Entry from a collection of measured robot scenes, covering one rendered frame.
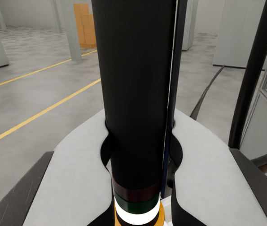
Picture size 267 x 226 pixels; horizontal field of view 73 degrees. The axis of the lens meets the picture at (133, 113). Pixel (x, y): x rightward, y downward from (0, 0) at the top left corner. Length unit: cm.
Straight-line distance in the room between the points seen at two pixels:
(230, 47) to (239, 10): 83
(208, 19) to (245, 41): 684
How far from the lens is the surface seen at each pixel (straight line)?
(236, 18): 547
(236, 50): 557
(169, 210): 20
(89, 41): 823
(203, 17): 1222
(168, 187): 41
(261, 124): 156
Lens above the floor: 154
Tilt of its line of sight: 31 degrees down
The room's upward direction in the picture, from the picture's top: 1 degrees counter-clockwise
